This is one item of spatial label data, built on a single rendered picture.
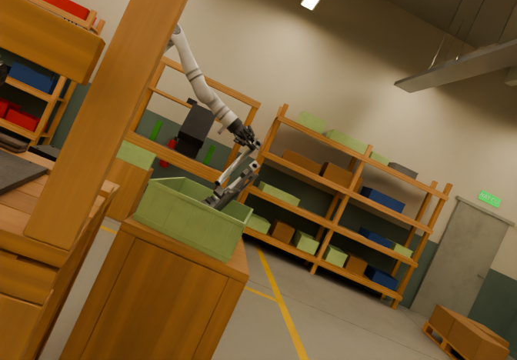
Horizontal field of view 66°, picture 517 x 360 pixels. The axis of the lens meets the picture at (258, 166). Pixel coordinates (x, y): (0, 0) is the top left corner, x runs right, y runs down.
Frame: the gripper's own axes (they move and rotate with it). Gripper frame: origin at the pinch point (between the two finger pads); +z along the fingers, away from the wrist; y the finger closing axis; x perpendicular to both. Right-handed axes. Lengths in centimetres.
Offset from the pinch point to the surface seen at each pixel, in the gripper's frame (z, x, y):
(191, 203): -1.8, 4.3, -45.0
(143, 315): 16, 30, -78
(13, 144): -55, 3, -78
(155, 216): -8, 15, -53
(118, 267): -4, 25, -73
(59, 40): -41, -66, -93
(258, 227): 115, 338, 259
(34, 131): -215, 430, 162
